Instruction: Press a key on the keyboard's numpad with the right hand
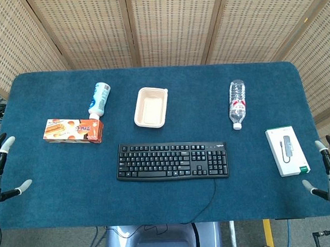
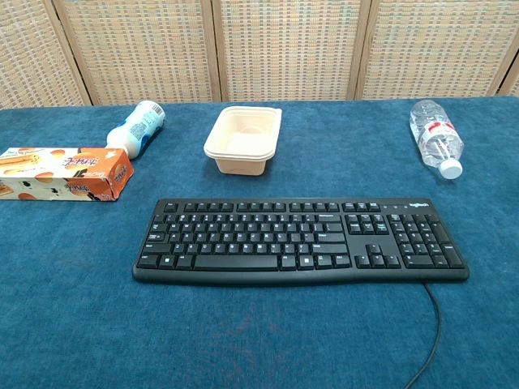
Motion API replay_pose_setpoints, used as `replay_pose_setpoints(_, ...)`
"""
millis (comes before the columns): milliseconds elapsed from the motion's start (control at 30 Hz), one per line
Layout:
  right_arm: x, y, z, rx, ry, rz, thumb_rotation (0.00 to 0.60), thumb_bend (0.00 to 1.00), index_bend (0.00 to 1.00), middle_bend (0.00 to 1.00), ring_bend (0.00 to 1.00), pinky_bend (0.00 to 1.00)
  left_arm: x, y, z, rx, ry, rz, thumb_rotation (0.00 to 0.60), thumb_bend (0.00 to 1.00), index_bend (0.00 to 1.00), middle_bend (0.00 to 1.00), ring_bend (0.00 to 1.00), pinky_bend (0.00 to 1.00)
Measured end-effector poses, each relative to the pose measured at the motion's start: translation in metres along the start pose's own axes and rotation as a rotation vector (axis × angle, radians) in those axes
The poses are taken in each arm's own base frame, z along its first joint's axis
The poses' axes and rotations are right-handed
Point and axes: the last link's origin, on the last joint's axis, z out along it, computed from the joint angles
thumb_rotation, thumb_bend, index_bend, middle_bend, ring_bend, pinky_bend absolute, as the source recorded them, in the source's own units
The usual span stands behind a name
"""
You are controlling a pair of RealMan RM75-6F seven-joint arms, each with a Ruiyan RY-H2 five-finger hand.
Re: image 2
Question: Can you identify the black Logitech keyboard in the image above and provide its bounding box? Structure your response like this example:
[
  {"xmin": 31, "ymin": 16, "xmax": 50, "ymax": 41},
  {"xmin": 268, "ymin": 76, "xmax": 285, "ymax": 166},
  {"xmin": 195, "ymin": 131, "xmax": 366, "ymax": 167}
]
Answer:
[{"xmin": 131, "ymin": 197, "xmax": 470, "ymax": 287}]

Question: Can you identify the beige plastic food container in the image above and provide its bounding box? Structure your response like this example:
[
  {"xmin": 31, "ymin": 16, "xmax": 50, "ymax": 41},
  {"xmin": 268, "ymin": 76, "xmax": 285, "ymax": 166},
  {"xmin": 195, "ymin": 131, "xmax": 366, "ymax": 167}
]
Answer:
[{"xmin": 203, "ymin": 105, "xmax": 283, "ymax": 177}]

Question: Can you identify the white blue yogurt bottle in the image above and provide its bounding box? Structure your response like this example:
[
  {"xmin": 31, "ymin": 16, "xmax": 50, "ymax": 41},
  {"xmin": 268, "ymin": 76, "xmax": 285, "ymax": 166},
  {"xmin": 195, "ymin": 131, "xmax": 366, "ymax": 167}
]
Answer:
[{"xmin": 105, "ymin": 100, "xmax": 166, "ymax": 160}]

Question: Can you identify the woven wooden folding screen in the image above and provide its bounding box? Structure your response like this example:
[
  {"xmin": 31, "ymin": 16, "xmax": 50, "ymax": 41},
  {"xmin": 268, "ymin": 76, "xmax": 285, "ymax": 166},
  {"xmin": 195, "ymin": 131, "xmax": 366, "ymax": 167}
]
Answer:
[{"xmin": 0, "ymin": 0, "xmax": 519, "ymax": 110}]

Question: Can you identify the blue fabric tablecloth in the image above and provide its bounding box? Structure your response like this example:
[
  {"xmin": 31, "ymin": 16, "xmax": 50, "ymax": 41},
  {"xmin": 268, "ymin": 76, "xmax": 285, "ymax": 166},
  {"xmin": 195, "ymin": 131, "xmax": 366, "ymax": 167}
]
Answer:
[{"xmin": 0, "ymin": 96, "xmax": 519, "ymax": 389}]

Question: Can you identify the clear plastic water bottle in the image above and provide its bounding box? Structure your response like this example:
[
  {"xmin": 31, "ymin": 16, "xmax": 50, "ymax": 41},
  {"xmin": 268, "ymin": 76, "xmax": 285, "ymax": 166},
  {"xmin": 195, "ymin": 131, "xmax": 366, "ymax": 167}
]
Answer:
[{"xmin": 409, "ymin": 99, "xmax": 465, "ymax": 180}]

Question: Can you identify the orange snack cardboard box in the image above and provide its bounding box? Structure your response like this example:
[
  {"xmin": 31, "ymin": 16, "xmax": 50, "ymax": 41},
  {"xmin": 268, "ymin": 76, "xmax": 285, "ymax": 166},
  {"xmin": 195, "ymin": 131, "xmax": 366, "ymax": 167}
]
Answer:
[{"xmin": 0, "ymin": 147, "xmax": 135, "ymax": 202}]

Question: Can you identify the thin black cable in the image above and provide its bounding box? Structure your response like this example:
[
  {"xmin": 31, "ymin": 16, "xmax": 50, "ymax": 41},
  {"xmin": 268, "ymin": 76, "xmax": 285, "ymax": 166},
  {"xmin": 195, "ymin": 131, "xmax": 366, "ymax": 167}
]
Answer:
[{"xmin": 404, "ymin": 283, "xmax": 443, "ymax": 389}]

